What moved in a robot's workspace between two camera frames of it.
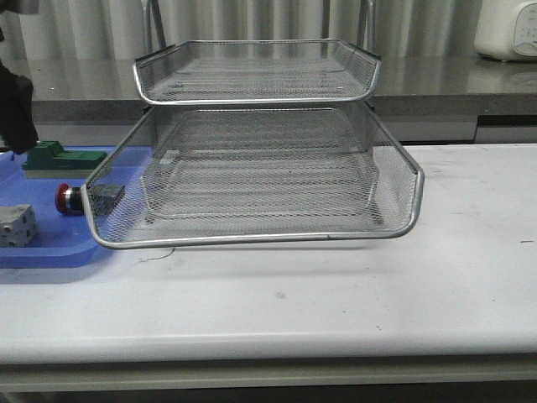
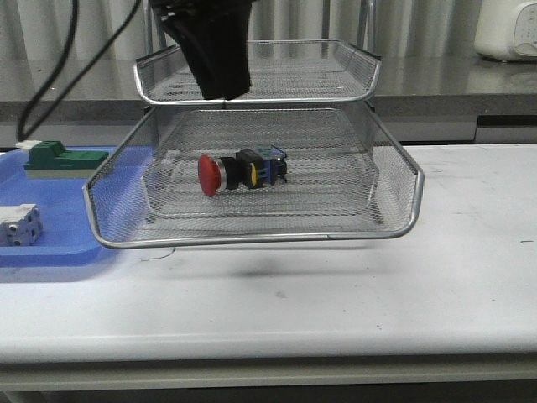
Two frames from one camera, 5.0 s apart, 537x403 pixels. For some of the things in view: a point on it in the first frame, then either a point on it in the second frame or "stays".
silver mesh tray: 258,71 stays
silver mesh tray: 207,175 stays
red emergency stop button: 69,200 -> 248,168
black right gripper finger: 18,129 -> 215,34
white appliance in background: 507,30 stays
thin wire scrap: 163,257 stays
